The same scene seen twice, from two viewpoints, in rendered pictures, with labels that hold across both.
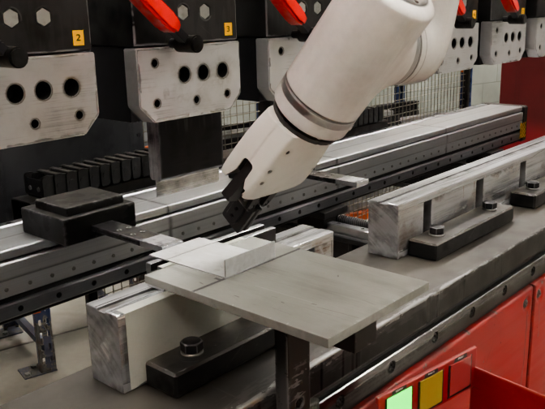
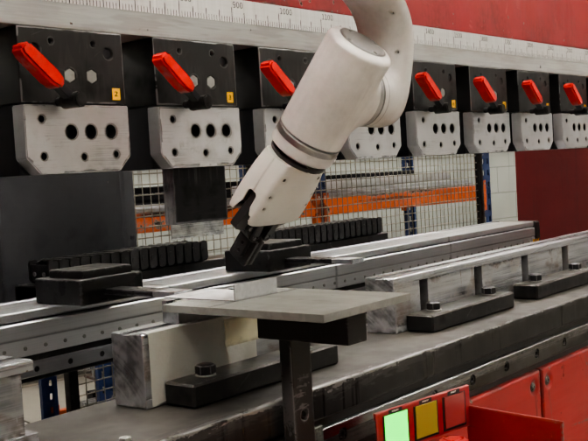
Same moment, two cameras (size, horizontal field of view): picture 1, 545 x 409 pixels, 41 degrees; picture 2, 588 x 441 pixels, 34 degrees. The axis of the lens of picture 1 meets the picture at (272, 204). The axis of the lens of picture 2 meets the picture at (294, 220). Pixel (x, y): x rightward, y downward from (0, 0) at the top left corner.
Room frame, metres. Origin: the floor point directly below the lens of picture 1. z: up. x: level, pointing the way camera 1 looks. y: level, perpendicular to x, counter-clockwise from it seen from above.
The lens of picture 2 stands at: (-0.47, 0.03, 1.16)
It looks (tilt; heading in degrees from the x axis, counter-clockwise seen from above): 3 degrees down; 358
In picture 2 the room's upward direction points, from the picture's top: 3 degrees counter-clockwise
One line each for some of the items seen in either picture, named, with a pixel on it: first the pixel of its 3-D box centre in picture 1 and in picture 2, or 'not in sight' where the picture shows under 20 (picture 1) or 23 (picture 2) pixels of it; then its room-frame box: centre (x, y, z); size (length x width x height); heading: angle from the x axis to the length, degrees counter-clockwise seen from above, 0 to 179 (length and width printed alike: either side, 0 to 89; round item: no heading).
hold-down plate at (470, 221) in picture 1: (464, 229); (463, 310); (1.27, -0.35, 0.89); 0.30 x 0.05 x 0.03; 138
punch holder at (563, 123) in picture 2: not in sight; (557, 113); (1.73, -0.69, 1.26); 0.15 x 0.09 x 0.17; 138
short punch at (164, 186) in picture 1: (186, 150); (196, 202); (0.86, 0.10, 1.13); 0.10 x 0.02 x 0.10; 138
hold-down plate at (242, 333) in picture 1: (251, 334); (257, 371); (0.85, 0.03, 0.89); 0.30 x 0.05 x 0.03; 138
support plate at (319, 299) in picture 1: (283, 281); (285, 302); (0.76, -0.01, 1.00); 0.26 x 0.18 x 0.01; 48
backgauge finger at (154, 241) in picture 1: (109, 221); (122, 284); (0.97, 0.22, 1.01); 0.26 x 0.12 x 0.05; 48
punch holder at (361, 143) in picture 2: not in sight; (353, 109); (1.14, -0.15, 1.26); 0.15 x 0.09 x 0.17; 138
